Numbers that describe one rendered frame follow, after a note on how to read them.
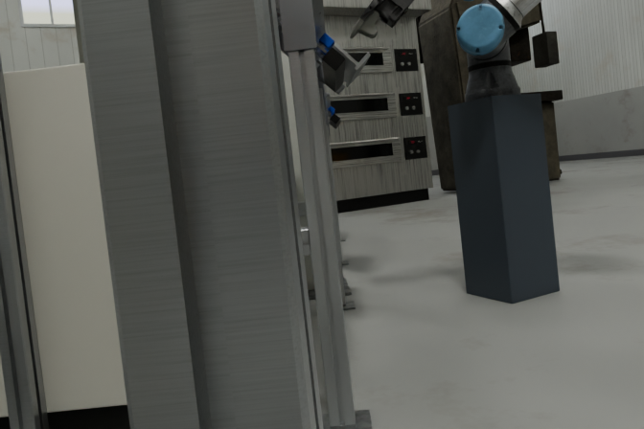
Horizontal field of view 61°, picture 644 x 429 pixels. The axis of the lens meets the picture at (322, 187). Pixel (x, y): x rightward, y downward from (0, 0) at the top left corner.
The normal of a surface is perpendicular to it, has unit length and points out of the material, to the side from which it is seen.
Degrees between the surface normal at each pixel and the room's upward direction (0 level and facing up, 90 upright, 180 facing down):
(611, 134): 90
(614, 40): 90
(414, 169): 90
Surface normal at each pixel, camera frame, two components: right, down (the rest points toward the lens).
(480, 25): -0.47, 0.15
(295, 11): -0.03, 0.04
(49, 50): 0.44, -0.02
